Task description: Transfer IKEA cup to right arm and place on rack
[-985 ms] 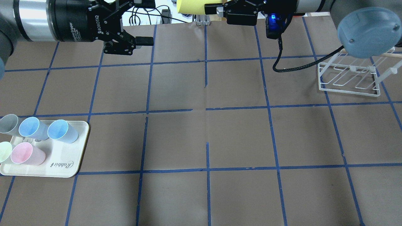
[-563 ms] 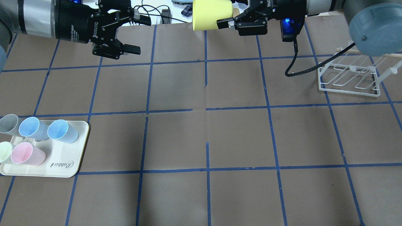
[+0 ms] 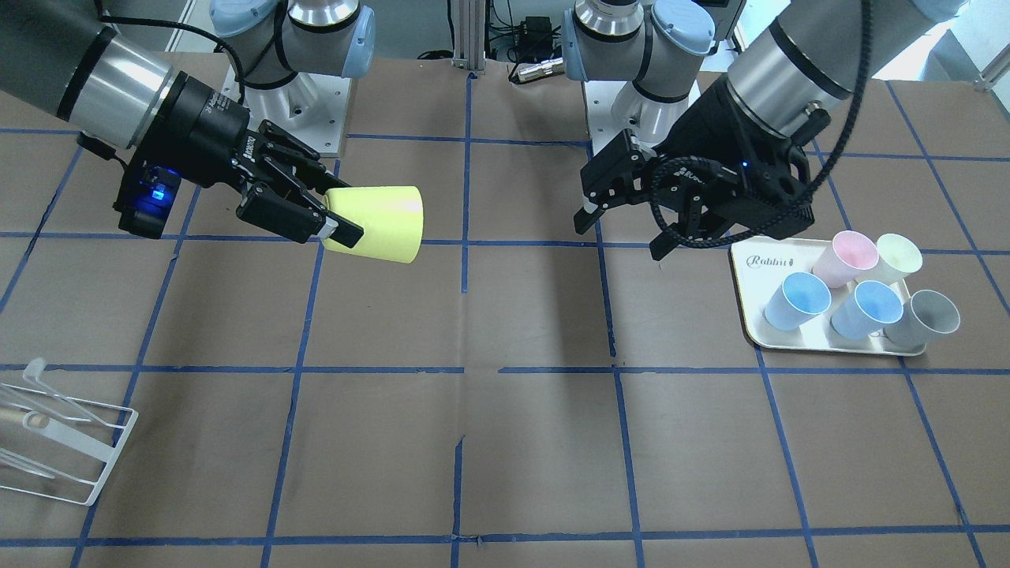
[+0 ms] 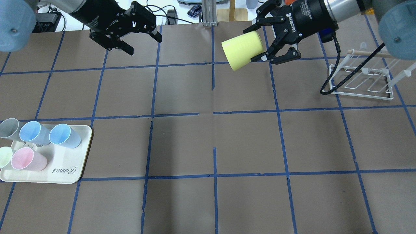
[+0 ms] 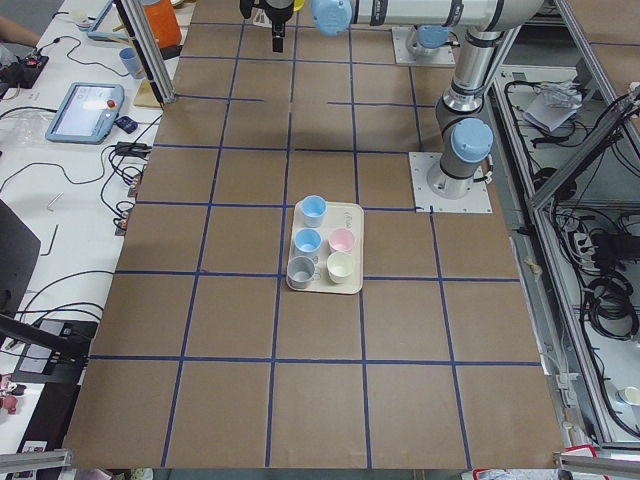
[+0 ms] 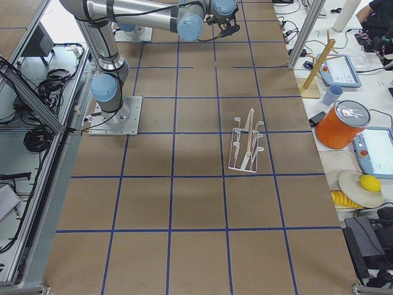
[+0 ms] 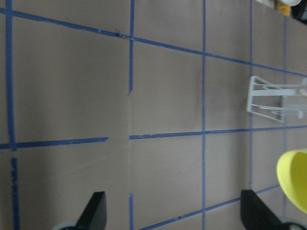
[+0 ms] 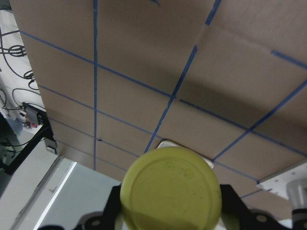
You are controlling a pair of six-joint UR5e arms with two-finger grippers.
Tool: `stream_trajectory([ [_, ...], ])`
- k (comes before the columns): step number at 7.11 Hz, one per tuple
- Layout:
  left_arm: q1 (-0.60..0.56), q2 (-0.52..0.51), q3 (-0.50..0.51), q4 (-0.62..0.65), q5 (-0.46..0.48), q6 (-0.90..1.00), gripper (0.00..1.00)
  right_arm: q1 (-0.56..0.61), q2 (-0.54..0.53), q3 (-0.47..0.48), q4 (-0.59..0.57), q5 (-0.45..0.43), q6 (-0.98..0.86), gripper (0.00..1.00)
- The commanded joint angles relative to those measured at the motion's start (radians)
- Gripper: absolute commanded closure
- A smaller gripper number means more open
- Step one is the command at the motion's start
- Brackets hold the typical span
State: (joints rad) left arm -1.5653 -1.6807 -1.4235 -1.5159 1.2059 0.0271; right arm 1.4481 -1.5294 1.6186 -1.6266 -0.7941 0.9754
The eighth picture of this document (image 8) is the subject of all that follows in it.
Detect yellow plastic cup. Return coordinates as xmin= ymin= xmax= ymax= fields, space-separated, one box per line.
xmin=120 ymin=149 xmax=222 ymax=230

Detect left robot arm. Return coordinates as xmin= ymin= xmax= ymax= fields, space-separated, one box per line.
xmin=286 ymin=179 xmax=307 ymax=230

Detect cream plastic tray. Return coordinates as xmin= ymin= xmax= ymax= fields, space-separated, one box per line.
xmin=156 ymin=139 xmax=214 ymax=169

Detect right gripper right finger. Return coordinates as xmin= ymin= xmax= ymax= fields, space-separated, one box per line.
xmin=220 ymin=184 xmax=288 ymax=230

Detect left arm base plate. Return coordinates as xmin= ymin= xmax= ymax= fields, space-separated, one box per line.
xmin=257 ymin=160 xmax=307 ymax=200

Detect black electronics box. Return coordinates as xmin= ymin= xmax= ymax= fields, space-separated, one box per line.
xmin=22 ymin=103 xmax=50 ymax=126

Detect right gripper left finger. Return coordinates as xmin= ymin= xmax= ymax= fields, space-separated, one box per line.
xmin=40 ymin=184 xmax=125 ymax=230

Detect black cable bundle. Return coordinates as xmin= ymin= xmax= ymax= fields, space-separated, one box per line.
xmin=0 ymin=26 xmax=40 ymax=113

